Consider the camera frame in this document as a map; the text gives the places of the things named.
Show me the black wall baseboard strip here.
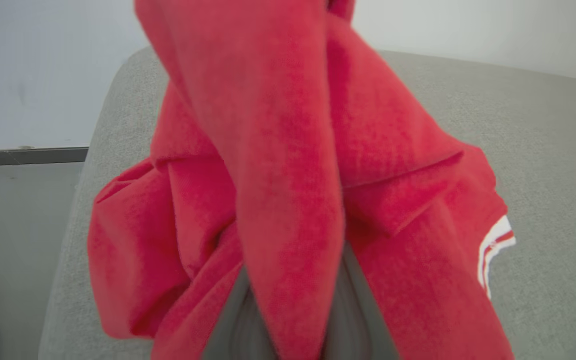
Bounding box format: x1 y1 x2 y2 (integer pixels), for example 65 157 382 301
0 146 90 168

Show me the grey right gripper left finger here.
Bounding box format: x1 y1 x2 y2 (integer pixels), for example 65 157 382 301
202 265 279 360

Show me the grey fabric sofa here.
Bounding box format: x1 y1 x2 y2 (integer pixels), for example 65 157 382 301
38 46 576 360

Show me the red garment with white trim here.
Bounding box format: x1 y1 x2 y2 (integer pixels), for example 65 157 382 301
87 0 517 360

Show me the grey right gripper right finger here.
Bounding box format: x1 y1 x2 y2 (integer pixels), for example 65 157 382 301
324 242 400 360

